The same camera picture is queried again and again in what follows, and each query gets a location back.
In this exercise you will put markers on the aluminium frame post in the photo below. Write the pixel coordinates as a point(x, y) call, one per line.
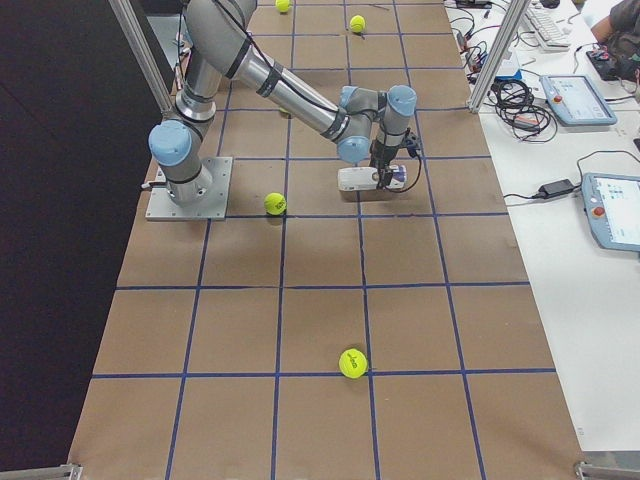
point(514, 14)
point(126, 16)

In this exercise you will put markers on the near teach pendant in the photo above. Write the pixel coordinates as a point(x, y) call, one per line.
point(611, 204)

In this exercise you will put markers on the tennis ball on tape cross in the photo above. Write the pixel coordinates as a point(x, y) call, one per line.
point(353, 363)

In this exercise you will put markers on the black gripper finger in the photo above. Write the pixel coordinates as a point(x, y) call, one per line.
point(385, 176)

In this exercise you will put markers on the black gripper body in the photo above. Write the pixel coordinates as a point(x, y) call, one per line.
point(381, 159)

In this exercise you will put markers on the small white box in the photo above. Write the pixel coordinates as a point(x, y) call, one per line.
point(509, 68)

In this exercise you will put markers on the teach pendant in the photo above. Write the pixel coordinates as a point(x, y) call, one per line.
point(611, 204)
point(575, 101)

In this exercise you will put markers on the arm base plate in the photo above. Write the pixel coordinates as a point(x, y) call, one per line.
point(205, 197)

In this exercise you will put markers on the far teach pendant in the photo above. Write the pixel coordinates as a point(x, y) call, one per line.
point(575, 101)

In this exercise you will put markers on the tennis ball near base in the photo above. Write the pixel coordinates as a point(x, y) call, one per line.
point(275, 204)
point(282, 6)

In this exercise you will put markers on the white keyboard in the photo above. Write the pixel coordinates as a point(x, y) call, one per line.
point(547, 33)

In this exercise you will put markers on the aluminium frame post rear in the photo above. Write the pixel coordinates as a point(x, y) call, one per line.
point(126, 16)

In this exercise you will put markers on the black power adapter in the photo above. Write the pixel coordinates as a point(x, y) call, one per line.
point(555, 189)

